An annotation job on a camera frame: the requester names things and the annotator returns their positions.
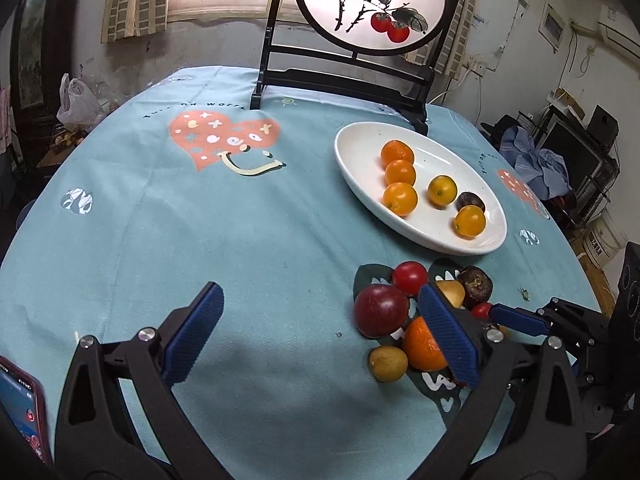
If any large dark water chestnut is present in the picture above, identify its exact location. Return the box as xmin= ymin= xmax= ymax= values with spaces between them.
xmin=457 ymin=266 xmax=494 ymax=310

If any large dark red plum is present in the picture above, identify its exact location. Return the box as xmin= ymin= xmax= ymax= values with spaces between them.
xmin=354 ymin=284 xmax=410 ymax=339

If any large orange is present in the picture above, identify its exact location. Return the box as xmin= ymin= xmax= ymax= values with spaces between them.
xmin=402 ymin=316 xmax=448 ymax=372

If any yellow-brown small fruit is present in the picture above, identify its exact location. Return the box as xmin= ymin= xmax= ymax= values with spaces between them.
xmin=368 ymin=346 xmax=409 ymax=384

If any red cherry tomato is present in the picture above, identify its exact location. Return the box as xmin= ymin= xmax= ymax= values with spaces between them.
xmin=392 ymin=261 xmax=428 ymax=297

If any white plastic bucket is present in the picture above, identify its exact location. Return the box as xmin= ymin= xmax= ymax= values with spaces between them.
xmin=582 ymin=208 xmax=628 ymax=270

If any dark brown water chestnut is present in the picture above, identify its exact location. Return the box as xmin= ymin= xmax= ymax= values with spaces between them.
xmin=454 ymin=192 xmax=486 ymax=211

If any blue clothes pile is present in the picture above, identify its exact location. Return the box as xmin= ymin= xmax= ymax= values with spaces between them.
xmin=499 ymin=126 xmax=573 ymax=202

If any yellow cherry tomato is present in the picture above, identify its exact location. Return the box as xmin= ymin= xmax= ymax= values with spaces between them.
xmin=426 ymin=174 xmax=458 ymax=208

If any yellow-orange cherry tomato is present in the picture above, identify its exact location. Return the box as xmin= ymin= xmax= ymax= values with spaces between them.
xmin=382 ymin=182 xmax=418 ymax=217

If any smartphone with red case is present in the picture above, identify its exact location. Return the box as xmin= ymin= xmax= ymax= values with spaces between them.
xmin=0 ymin=356 xmax=53 ymax=466

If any black metal shelf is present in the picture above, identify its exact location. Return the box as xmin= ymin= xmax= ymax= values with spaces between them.
xmin=516 ymin=105 xmax=620 ymax=229

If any orange tangerine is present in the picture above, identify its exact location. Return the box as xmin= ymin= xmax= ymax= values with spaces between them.
xmin=380 ymin=140 xmax=414 ymax=168

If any white round plate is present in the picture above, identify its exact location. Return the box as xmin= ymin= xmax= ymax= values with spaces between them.
xmin=334 ymin=122 xmax=508 ymax=256

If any white plastic bag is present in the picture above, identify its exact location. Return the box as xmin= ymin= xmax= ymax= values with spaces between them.
xmin=56 ymin=74 xmax=105 ymax=132

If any right beige curtain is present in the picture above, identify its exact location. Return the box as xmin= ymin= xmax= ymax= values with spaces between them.
xmin=404 ymin=0 xmax=476 ymax=79

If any beige curtain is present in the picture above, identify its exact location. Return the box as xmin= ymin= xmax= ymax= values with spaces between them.
xmin=101 ymin=0 xmax=168 ymax=44
xmin=404 ymin=0 xmax=476 ymax=79

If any left beige curtain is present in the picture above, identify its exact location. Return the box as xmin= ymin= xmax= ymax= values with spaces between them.
xmin=101 ymin=0 xmax=168 ymax=44

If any round painted screen ornament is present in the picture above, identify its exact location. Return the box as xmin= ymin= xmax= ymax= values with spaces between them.
xmin=250 ymin=0 xmax=462 ymax=134

